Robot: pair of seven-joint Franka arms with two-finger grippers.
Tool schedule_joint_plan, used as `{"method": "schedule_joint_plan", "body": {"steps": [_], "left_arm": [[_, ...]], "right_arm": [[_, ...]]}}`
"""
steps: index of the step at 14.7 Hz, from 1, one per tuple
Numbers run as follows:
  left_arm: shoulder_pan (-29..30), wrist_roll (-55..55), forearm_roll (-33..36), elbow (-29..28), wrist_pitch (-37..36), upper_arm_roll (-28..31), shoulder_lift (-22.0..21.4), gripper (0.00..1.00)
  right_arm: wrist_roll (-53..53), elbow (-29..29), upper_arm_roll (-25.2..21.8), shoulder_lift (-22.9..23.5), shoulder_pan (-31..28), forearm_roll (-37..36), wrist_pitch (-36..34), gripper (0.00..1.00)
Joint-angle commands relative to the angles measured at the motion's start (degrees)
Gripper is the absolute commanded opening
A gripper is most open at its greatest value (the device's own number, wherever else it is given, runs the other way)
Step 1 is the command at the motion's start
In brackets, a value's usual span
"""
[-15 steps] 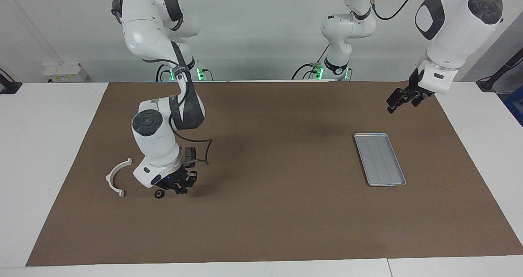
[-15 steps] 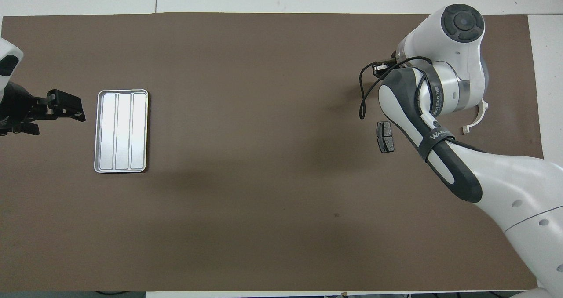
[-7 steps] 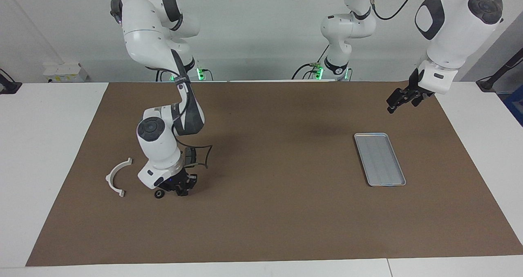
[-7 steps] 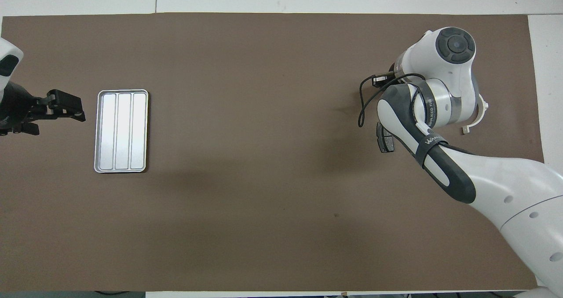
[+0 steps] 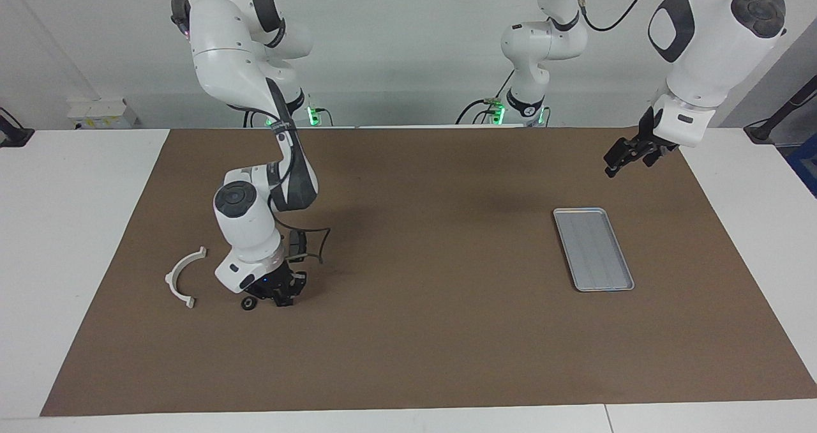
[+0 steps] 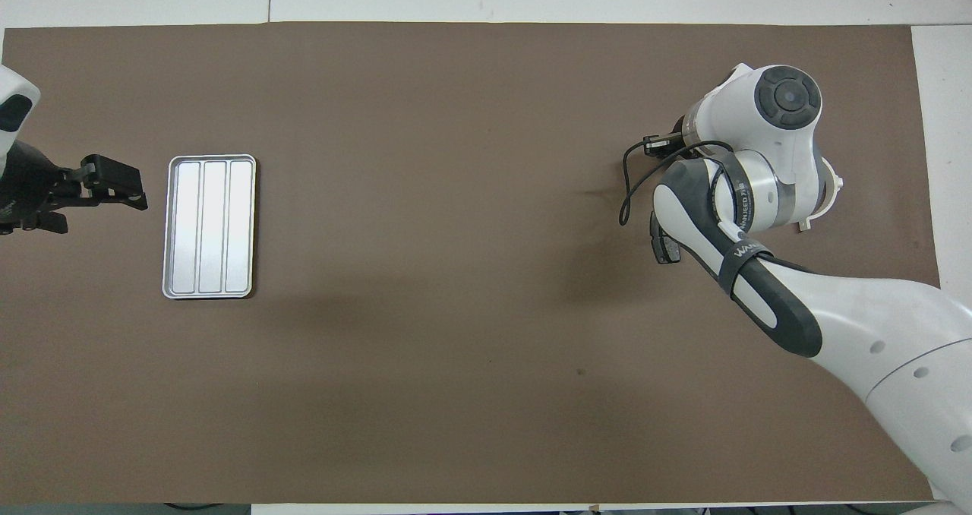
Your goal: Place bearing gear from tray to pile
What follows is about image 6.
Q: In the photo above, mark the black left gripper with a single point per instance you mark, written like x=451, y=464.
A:
x=30, y=184

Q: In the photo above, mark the white curved plastic bracket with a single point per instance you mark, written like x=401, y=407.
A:
x=837, y=186

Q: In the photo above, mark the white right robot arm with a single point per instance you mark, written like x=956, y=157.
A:
x=873, y=325

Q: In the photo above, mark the silver metal tray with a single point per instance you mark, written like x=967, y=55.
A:
x=209, y=226

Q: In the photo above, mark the rectangular dark grey brake pad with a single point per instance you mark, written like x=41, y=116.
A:
x=664, y=251

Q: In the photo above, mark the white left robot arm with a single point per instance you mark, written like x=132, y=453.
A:
x=11, y=93

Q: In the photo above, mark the brown table mat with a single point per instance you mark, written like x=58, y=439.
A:
x=418, y=272

